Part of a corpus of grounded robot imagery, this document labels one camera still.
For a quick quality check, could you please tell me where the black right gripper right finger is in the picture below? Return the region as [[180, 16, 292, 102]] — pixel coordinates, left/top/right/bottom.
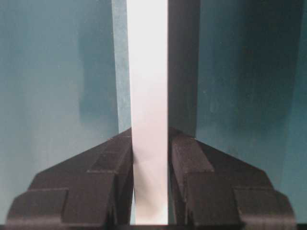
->
[[168, 128, 295, 230]]

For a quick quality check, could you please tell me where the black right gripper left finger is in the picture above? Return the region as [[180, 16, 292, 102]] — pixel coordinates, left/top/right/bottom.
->
[[4, 129, 133, 230]]

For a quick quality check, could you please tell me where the white wooden board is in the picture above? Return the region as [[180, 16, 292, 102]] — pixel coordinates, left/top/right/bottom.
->
[[111, 0, 168, 225]]

